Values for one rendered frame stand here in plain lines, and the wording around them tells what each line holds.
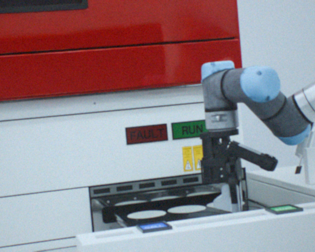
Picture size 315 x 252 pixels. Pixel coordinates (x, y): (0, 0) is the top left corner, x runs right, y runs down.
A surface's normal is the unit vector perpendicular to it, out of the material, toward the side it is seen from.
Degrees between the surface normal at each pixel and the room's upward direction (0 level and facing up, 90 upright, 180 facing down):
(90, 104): 90
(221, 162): 90
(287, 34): 90
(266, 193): 90
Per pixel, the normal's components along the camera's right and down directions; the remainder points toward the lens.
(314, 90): -0.61, -0.32
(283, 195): -0.97, 0.10
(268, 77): 0.58, -0.01
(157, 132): 0.24, 0.03
